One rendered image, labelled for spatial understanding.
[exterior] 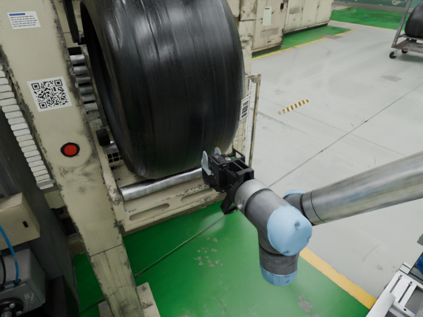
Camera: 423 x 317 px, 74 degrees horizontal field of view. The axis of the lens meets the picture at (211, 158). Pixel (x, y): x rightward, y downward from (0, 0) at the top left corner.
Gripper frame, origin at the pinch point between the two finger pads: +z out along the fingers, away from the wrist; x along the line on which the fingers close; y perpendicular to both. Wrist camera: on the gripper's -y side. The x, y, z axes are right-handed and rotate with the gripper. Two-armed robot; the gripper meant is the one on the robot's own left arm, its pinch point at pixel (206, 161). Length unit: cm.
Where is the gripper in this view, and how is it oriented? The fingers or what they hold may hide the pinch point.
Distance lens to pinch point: 76.0
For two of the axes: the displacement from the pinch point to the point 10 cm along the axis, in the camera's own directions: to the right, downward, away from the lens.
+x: -8.9, 2.7, -3.7
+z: -4.6, -4.1, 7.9
